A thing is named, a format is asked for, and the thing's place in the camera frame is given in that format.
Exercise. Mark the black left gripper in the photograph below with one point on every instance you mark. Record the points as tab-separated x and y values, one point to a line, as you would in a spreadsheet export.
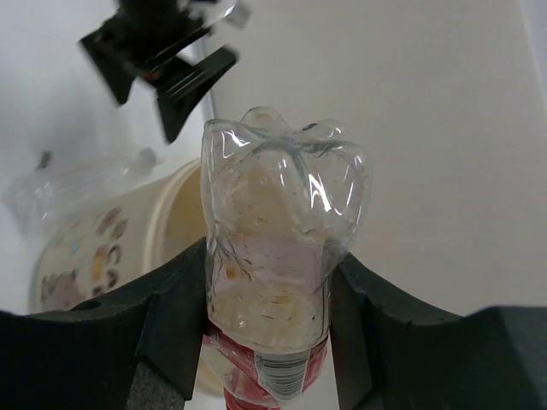
142	42

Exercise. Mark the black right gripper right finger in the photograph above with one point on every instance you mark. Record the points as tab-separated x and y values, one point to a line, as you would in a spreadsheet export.
393	351

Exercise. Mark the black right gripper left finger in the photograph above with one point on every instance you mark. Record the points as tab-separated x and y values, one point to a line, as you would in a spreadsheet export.
136	347

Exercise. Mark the blue white cap clear bottle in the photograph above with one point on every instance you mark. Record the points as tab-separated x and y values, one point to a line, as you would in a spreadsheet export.
48	196

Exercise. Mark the red label crushed bottle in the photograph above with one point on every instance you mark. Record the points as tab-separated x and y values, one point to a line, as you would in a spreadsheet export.
282	207

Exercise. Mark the beige cartoon paper bin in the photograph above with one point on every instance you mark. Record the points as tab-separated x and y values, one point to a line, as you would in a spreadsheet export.
120	240

